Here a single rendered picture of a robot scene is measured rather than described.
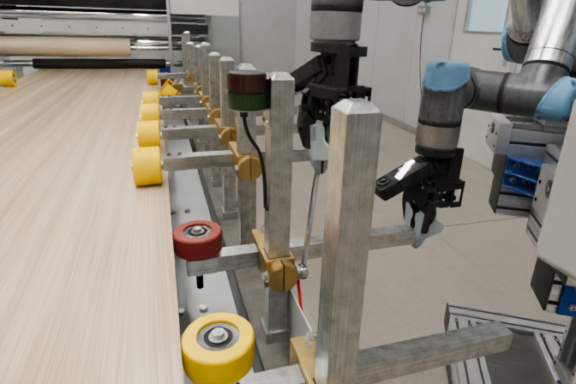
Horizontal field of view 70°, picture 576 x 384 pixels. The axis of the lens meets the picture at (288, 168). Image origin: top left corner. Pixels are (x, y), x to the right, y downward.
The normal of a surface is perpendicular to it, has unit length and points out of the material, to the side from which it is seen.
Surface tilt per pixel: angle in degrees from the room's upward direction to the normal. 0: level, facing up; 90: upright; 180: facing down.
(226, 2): 90
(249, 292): 0
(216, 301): 0
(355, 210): 90
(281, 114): 90
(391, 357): 0
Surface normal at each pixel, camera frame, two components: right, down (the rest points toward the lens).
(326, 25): -0.41, 0.29
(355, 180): 0.29, 0.33
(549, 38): -0.62, -0.27
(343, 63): -0.80, 0.18
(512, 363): 0.03, -0.94
